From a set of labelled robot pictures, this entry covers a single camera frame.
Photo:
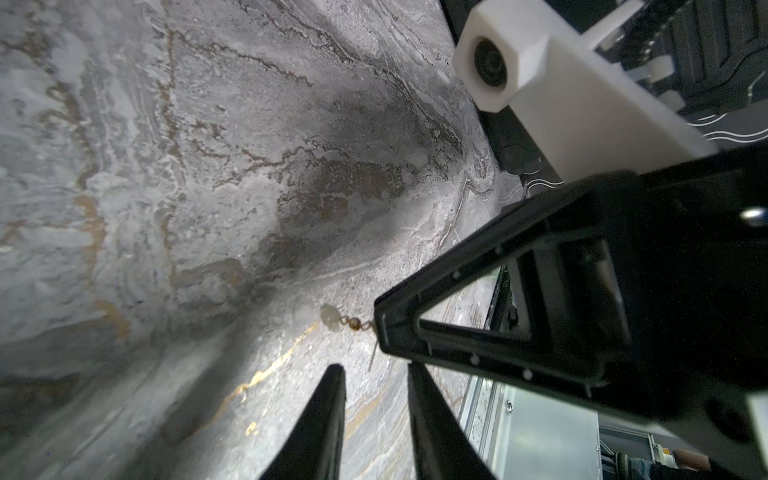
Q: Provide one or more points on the gold pearl earring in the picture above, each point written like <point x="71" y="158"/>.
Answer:
<point x="332" y="318"/>

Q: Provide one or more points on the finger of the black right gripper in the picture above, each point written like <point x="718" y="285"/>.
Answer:
<point x="480" y="312"/>

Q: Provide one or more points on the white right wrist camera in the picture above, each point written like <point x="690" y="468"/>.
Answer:
<point x="586" y="115"/>

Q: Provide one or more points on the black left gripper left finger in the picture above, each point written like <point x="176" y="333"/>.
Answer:
<point x="313" y="450"/>

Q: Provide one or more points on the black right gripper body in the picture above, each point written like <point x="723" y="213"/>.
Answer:
<point x="646" y="295"/>

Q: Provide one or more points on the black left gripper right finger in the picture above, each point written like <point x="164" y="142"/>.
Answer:
<point x="441" y="449"/>

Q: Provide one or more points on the black plastic tool case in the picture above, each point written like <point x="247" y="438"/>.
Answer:
<point x="719" y="52"/>

